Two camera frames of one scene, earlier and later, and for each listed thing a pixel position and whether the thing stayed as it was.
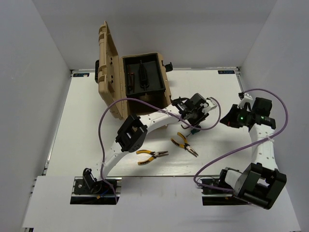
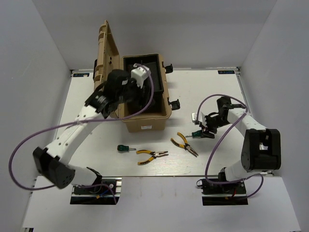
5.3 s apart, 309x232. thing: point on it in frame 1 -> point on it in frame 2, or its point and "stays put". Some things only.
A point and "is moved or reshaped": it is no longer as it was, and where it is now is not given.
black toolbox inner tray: [143, 74] stays put
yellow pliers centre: [154, 154] stays put
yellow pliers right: [185, 146] stays put
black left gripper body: [199, 112] -> [132, 94]
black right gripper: [229, 119] -> [207, 128]
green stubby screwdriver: [193, 131] is moved or reshaped
